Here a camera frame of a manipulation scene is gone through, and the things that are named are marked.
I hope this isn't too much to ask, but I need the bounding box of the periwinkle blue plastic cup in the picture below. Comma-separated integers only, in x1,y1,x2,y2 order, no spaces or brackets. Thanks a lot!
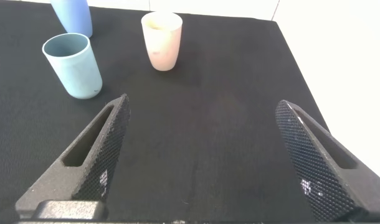
50,0,93,38

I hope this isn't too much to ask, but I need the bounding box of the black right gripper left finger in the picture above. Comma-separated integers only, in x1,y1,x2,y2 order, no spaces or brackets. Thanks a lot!
15,93,131,218

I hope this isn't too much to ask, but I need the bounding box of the cream pink plastic cup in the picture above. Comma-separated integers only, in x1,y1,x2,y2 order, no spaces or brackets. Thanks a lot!
141,11,183,72

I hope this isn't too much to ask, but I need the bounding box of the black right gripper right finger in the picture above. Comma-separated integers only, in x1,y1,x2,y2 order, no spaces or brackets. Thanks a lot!
275,99,380,222

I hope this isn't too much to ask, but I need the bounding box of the light teal plastic cup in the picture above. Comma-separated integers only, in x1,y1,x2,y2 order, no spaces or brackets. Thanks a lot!
42,32,103,100

